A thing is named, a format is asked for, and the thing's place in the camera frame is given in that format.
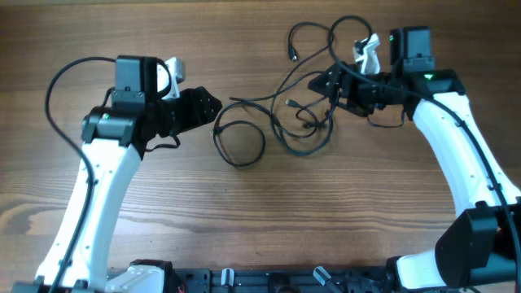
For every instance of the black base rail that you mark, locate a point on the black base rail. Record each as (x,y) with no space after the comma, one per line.
(370,279)

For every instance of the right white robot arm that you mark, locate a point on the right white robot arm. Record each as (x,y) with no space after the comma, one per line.
(482,246)

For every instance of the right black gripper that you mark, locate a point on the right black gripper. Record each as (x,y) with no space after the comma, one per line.
(347,89)

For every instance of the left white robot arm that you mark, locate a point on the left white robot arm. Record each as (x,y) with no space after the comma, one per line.
(144,103)

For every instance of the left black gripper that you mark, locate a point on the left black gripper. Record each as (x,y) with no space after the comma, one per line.
(189,107)

